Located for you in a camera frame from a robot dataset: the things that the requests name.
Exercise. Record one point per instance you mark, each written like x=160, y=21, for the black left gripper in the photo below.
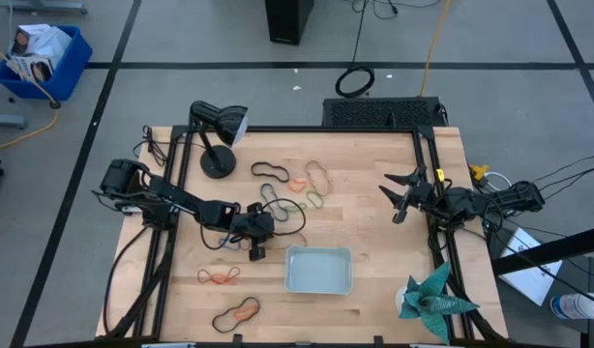
x=258, y=224

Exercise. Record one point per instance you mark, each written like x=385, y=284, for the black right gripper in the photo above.
x=423, y=193

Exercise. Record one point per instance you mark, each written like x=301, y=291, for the wide tan rubber band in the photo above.
x=304, y=238

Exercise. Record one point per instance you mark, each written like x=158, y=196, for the light grey plastic bin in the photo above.
x=318, y=270

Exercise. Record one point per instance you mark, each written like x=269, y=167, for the red rubber band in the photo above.
x=198, y=275
x=248, y=246

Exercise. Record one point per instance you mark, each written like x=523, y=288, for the large thin black rubber band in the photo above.
x=213, y=321

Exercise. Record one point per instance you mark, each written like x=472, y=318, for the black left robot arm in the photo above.
x=181, y=195

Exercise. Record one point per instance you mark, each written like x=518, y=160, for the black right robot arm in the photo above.
x=510, y=198

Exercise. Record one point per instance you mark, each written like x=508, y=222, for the light green rubber band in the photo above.
x=295, y=209

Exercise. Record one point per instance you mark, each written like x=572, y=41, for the small orange rubber band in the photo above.
x=291, y=185

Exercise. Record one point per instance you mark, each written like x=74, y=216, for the thick black rubber band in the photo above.
x=252, y=169

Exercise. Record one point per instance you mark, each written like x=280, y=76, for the olive green rubber band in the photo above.
x=308, y=195

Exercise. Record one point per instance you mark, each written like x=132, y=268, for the black desk lamp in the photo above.
x=218, y=162

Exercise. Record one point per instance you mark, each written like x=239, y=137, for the black vented computer case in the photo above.
x=381, y=112

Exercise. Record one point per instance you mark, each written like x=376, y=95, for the yellow plug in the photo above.
x=478, y=170

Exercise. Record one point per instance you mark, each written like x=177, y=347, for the white plant pot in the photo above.
x=400, y=297

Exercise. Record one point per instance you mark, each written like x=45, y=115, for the black table clamp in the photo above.
x=236, y=339
x=378, y=341

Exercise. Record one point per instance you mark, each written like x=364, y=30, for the teal artificial plant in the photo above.
x=435, y=302

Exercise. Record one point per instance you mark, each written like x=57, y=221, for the white paper box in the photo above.
x=529, y=280

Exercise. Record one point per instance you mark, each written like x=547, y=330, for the black beam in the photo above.
x=548, y=252

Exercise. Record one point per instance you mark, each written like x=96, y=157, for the black computer tower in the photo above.
x=288, y=19

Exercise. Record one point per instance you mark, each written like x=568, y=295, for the clear plastic bottle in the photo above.
x=575, y=306

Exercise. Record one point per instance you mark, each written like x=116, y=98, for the blue plastic crate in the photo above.
x=69, y=72

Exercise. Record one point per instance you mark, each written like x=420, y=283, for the grey metal stand foot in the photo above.
x=45, y=7
x=7, y=121

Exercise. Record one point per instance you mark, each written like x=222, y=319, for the white printed cardboard box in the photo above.
x=28, y=65
x=45, y=43

